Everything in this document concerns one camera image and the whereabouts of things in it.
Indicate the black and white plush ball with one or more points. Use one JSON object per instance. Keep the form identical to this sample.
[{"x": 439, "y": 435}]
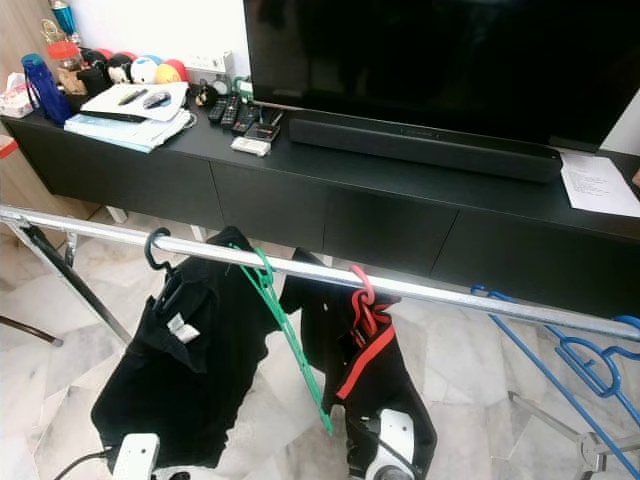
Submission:
[{"x": 118, "y": 68}]

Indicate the silver metal clothes rack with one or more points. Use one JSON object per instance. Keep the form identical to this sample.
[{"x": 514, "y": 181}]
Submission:
[{"x": 100, "y": 230}]

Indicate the white printed paper sheet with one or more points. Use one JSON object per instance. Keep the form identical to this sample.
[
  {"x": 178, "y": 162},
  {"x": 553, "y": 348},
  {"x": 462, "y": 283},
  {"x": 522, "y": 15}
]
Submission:
[{"x": 598, "y": 185}]

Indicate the blue and gold trophy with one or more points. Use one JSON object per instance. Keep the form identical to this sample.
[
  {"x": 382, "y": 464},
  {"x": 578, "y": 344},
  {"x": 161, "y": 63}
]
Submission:
[{"x": 62, "y": 18}]

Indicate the stack of papers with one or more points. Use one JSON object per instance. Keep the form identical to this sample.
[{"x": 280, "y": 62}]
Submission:
[{"x": 125, "y": 128}]

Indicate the black device with red label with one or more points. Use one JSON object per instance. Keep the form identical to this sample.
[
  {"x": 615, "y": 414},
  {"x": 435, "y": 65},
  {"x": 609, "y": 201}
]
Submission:
[{"x": 266, "y": 130}]

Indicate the blue water bottle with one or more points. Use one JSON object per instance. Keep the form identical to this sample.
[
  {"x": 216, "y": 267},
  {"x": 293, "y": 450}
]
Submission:
[{"x": 46, "y": 92}]

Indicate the black clothes hanger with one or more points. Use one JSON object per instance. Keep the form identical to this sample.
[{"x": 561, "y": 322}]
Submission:
[{"x": 149, "y": 252}]

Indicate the dark navy red-striped shirt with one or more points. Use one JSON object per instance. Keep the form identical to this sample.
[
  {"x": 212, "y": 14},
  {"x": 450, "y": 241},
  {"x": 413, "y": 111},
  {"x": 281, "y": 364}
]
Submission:
[{"x": 400, "y": 410}]

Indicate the green plastic hanger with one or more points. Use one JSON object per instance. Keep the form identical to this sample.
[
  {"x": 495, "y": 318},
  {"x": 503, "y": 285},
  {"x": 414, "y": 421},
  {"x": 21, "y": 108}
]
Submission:
[{"x": 328, "y": 420}]

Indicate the black remote control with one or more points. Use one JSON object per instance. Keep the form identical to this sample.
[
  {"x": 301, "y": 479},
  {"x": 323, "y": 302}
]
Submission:
[
  {"x": 246, "y": 120},
  {"x": 230, "y": 112},
  {"x": 217, "y": 108}
]

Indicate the small white box device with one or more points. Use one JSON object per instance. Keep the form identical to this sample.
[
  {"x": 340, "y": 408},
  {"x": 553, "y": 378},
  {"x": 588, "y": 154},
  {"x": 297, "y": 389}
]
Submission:
[{"x": 251, "y": 147}]

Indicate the light wooden cabinet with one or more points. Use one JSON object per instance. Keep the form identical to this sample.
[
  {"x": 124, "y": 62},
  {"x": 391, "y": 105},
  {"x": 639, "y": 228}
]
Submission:
[{"x": 15, "y": 30}]

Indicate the white and blue plush ball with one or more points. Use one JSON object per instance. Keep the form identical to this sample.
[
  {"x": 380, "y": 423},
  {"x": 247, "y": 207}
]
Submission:
[{"x": 143, "y": 70}]

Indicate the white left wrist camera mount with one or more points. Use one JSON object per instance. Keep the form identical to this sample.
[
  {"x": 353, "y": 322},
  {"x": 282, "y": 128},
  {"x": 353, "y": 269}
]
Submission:
[{"x": 137, "y": 458}]

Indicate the white power strip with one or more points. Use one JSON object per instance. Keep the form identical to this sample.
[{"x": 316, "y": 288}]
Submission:
[{"x": 208, "y": 66}]

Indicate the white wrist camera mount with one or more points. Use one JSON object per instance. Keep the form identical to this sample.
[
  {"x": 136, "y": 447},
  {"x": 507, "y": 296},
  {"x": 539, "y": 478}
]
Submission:
[
  {"x": 137, "y": 458},
  {"x": 395, "y": 435}
]

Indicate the black soundbar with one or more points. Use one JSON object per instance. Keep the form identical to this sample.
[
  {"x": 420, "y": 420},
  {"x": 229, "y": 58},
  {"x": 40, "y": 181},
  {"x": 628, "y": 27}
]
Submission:
[{"x": 420, "y": 148}]

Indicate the jar with red lid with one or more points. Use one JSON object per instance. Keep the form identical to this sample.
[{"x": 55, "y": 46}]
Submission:
[{"x": 63, "y": 50}]

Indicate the pink tissue pack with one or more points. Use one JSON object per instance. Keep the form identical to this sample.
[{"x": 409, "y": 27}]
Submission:
[{"x": 15, "y": 98}]

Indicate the black tv console cabinet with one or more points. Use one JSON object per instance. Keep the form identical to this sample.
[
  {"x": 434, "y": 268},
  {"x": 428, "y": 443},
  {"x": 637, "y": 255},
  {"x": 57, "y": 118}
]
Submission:
[{"x": 290, "y": 200}]

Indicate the blue plastic hanger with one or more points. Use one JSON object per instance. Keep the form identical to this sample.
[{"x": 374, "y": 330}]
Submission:
[{"x": 520, "y": 335}]

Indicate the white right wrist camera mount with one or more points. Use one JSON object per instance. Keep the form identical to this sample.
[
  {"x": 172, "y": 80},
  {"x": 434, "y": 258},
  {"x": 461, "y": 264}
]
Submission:
[{"x": 395, "y": 435}]

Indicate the black flat television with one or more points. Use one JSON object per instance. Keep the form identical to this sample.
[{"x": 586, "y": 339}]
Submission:
[{"x": 430, "y": 60}]

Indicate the red plastic hanger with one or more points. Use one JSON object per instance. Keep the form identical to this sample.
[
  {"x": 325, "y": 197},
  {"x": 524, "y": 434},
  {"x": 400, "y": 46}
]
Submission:
[{"x": 360, "y": 285}]

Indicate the black shirt with logo print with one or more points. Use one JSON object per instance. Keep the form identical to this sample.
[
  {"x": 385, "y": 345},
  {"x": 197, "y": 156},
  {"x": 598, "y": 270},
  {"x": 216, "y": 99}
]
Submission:
[{"x": 180, "y": 380}]

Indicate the black plush toy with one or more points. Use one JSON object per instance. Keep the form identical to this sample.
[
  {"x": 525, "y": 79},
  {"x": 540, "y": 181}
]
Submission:
[{"x": 93, "y": 72}]

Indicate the small dark case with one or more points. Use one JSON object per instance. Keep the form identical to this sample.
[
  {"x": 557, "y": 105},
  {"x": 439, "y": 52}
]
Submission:
[{"x": 156, "y": 100}]

